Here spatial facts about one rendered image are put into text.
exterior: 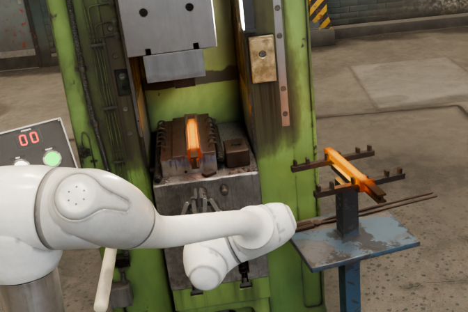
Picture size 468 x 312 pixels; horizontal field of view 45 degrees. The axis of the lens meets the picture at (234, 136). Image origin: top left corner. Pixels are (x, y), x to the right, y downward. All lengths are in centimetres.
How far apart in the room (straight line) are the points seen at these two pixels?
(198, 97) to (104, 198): 166
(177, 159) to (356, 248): 69
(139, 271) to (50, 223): 157
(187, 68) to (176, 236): 93
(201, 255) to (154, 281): 112
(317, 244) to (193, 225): 95
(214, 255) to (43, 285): 48
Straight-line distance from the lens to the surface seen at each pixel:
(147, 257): 240
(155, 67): 193
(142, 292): 249
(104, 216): 84
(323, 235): 208
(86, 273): 334
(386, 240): 205
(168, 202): 204
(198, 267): 134
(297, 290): 256
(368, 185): 180
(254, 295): 229
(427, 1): 825
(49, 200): 86
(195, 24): 190
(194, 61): 192
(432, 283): 301
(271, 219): 133
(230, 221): 120
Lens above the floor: 178
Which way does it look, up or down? 22 degrees down
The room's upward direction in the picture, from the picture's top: 6 degrees counter-clockwise
